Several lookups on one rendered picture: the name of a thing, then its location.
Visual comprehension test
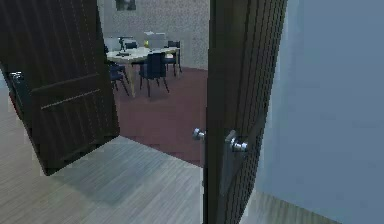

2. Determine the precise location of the silver round door knob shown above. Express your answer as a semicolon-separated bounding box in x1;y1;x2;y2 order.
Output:
192;127;206;142
230;137;249;154

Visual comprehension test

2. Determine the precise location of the dark brown room door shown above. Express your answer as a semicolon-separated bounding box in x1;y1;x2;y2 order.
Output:
201;0;288;224
0;0;121;177

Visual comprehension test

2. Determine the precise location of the pale wooden dining table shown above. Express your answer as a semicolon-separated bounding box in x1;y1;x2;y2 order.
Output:
106;46;181;99

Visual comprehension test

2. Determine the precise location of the black desk lamp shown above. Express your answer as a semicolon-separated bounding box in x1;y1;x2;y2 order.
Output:
117;36;134;52

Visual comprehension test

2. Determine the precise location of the dark framed wall picture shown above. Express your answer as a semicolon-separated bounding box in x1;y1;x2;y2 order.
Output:
115;0;137;12

